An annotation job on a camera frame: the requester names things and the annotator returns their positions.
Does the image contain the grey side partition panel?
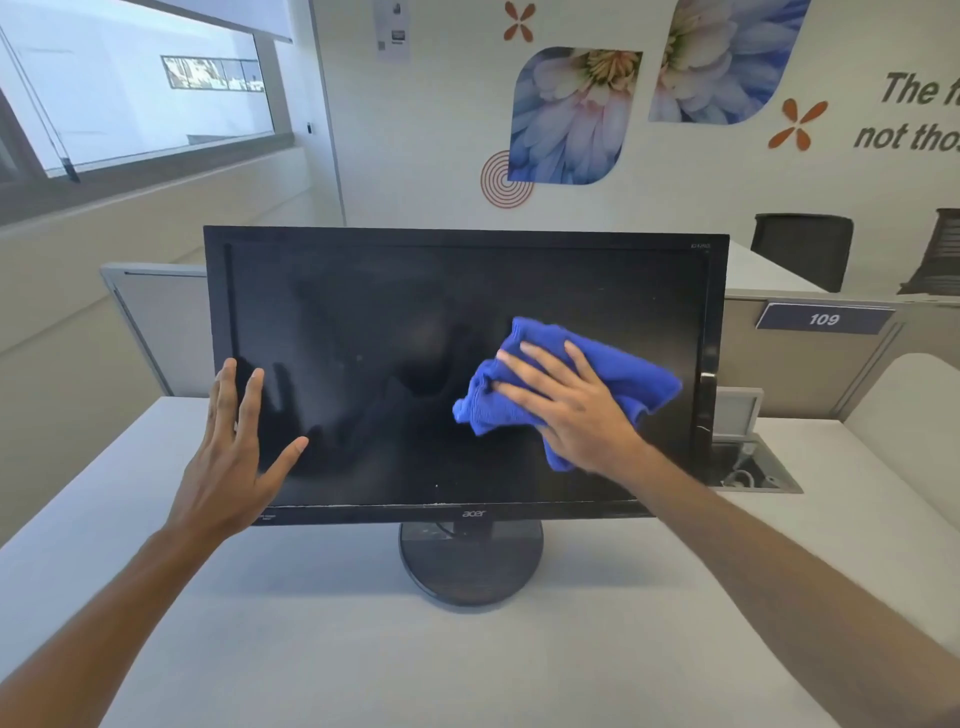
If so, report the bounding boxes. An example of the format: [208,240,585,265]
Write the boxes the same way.
[99,262,215,399]

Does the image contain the person's left forearm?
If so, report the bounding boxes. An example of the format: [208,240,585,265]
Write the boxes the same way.
[0,524,223,728]

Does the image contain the person's right forearm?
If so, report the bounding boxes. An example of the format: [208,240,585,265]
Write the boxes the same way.
[614,448,960,728]

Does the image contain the grey framed window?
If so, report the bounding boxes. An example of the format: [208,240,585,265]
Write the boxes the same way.
[0,0,295,226]

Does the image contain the person's right hand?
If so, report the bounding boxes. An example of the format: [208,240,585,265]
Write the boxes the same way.
[491,340,650,481]

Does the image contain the black acer monitor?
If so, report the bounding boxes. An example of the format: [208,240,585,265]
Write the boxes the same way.
[203,224,730,607]

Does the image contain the white paper wall notice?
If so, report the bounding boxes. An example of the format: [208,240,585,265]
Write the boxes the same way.
[373,0,412,63]

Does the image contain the beige cubicle partition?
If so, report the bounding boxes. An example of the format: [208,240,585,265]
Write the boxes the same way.
[716,290,920,421]
[839,296,960,421]

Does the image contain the person's left hand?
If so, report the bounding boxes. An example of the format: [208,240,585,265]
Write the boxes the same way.
[164,357,310,543]

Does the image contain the blue flower wall decal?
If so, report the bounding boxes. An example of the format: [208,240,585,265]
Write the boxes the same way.
[507,47,644,187]

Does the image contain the white roller blind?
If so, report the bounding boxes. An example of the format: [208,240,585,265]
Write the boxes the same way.
[127,0,294,44]

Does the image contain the blue microfiber cloth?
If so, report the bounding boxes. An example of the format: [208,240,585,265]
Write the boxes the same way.
[452,316,684,474]

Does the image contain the black mesh office chair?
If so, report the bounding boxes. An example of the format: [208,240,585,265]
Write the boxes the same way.
[750,212,855,294]

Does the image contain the black slatted office chair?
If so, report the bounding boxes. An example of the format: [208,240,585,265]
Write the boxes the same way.
[897,207,960,296]

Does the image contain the blind pull wand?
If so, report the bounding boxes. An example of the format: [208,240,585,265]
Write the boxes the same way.
[0,29,81,184]

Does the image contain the grey desk cable box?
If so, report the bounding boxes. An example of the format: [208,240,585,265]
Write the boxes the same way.
[708,386,804,495]

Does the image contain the blue number sign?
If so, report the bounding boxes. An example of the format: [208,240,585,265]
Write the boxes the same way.
[755,302,897,336]

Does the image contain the orange petal wall decal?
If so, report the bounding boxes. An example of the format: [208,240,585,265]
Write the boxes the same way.
[503,0,538,43]

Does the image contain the frosted desk divider panel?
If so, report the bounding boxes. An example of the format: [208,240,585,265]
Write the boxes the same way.
[843,352,960,534]

